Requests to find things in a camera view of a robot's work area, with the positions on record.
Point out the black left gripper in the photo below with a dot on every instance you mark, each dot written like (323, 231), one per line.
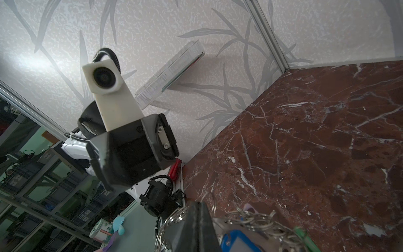
(131, 153)

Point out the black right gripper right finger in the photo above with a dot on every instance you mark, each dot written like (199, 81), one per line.
(208, 238)

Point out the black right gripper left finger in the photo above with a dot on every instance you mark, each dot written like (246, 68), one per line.
(181, 232)

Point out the steel key ring disc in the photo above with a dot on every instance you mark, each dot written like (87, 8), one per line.
(246, 230)

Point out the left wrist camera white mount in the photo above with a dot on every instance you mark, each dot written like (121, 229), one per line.
(116, 103)

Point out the clear plastic wall tray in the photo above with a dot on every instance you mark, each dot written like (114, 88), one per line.
(191, 53)

